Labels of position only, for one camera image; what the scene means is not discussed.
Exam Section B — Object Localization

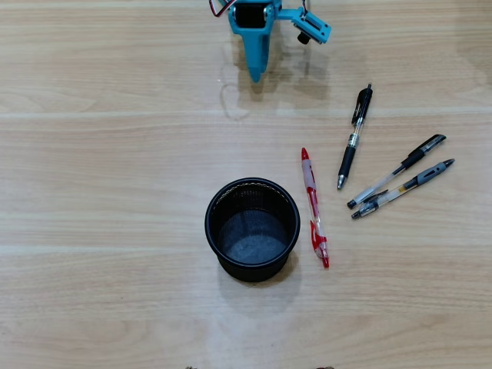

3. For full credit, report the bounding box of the teal gripper with motor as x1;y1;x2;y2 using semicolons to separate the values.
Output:
228;0;278;84

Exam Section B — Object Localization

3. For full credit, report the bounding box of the red retractable pen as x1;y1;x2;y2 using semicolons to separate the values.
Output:
301;147;331;269

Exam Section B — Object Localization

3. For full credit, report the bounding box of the black clip retractable pen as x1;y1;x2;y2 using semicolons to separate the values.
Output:
337;82;374;191

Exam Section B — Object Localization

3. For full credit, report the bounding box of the clear capped black pen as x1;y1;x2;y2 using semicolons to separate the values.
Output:
346;134;447;211

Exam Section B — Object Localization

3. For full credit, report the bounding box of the black mesh pen holder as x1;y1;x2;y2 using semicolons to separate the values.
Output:
204;177;301;284

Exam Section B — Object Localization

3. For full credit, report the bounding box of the gray grip clear pen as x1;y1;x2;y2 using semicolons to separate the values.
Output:
351;158;456;221

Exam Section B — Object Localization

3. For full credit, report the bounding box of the red white black servo wire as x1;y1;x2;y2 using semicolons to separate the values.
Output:
208;0;231;18

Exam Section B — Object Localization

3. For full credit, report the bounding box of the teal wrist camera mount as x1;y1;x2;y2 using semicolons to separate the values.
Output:
277;6;332;46

